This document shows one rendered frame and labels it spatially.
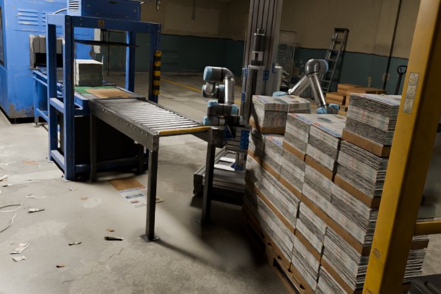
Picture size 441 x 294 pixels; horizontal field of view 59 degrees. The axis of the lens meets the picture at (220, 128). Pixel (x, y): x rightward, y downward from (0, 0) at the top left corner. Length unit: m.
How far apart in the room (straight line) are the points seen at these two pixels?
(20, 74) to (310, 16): 7.80
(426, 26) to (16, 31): 5.36
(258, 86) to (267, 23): 0.56
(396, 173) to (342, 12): 9.44
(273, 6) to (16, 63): 3.79
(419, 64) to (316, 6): 9.97
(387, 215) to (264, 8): 2.50
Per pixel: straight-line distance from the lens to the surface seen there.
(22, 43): 6.06
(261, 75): 3.52
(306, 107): 2.90
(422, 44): 1.35
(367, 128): 1.82
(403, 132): 1.38
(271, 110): 2.80
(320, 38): 11.05
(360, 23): 10.37
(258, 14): 3.60
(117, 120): 3.23
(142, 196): 3.66
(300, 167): 2.33
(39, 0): 6.10
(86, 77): 4.64
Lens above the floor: 1.51
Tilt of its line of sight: 14 degrees down
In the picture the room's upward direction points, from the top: 5 degrees clockwise
